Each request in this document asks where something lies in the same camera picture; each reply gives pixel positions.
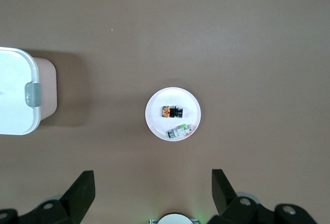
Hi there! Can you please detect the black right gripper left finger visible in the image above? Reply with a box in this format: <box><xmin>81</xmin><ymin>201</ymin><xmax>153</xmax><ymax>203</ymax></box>
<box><xmin>0</xmin><ymin>170</ymin><xmax>96</xmax><ymax>224</ymax></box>

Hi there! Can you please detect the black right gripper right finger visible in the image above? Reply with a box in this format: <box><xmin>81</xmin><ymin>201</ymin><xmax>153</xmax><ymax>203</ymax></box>
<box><xmin>208</xmin><ymin>168</ymin><xmax>320</xmax><ymax>224</ymax></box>

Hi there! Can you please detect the orange and black push-button switch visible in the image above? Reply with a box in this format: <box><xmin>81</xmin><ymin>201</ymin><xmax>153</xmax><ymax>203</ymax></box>
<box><xmin>161</xmin><ymin>105</ymin><xmax>185</xmax><ymax>120</ymax></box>

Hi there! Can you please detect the white lidded storage box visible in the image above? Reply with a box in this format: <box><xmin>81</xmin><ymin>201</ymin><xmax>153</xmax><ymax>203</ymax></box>
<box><xmin>0</xmin><ymin>47</ymin><xmax>57</xmax><ymax>136</ymax></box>

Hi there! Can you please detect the pink round plate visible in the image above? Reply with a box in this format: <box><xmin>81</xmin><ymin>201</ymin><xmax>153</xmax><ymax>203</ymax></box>
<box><xmin>144</xmin><ymin>87</ymin><xmax>202</xmax><ymax>142</ymax></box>

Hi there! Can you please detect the green and white push-button switch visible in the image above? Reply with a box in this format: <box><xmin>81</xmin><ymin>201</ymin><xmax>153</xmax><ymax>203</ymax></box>
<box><xmin>166</xmin><ymin>123</ymin><xmax>194</xmax><ymax>140</ymax></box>

